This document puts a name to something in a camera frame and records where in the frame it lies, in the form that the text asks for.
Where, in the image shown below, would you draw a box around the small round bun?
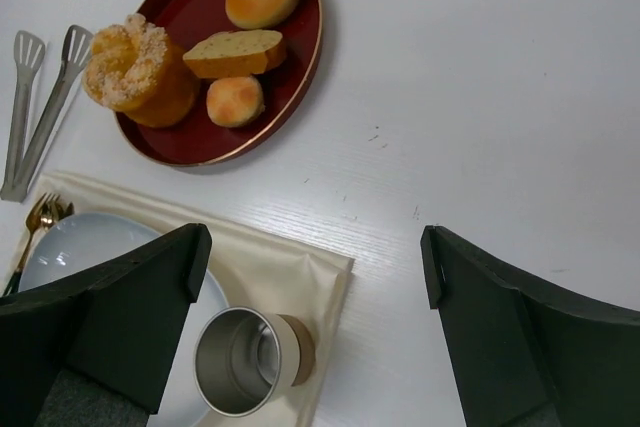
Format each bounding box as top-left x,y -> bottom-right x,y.
206,76 -> 265,128

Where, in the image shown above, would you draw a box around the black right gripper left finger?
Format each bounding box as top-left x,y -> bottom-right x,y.
1,223 -> 212,426

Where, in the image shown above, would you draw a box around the pale blue oval plate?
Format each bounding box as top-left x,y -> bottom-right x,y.
18,212 -> 229,426

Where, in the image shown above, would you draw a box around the steel cup with cork base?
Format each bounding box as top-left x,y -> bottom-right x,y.
193,306 -> 316,418

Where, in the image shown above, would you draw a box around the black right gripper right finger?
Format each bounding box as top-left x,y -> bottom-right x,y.
421,226 -> 639,426

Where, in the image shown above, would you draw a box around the orange round cake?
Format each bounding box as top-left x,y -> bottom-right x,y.
124,43 -> 201,128

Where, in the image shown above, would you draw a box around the stainless steel tongs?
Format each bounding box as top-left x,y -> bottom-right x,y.
0,23 -> 95,203

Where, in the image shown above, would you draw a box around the cream cloth placemat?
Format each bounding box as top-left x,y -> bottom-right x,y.
0,169 -> 356,427

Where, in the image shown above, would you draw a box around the sugared twisted donut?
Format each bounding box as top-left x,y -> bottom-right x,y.
82,13 -> 173,112

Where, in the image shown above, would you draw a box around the sliced bread loaf piece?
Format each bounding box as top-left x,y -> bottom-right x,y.
183,29 -> 287,80

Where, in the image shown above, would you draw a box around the dark red round tray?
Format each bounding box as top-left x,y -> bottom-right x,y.
114,0 -> 323,167

